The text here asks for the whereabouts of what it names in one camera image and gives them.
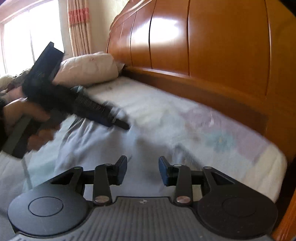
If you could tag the right pink curtain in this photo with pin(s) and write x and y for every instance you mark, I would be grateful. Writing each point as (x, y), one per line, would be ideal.
(79, 27)

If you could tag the window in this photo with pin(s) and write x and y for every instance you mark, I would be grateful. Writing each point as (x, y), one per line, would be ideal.
(25, 36)

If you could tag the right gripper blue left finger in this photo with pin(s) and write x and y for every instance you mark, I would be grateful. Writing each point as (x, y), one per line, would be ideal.
(106, 175)

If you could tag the person left hand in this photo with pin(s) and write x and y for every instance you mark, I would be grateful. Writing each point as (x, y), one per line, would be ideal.
(26, 126)

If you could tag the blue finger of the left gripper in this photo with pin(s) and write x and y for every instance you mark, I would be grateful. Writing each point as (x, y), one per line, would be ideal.
(102, 113)

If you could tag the grey striped pants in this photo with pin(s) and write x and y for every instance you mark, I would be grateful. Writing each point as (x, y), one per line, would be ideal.
(87, 144)

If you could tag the green folded garment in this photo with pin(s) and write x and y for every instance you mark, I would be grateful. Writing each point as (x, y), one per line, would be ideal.
(9, 82)

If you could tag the blue baseball cap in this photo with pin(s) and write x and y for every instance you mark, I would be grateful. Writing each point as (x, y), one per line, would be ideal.
(79, 89)

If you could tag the wooden headboard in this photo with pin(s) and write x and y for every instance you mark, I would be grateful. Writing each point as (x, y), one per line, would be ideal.
(237, 57)

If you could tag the pink folded quilt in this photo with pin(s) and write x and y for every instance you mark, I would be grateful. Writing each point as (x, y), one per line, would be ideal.
(89, 69)

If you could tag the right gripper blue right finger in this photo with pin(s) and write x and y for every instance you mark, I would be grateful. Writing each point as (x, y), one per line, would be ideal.
(179, 176)

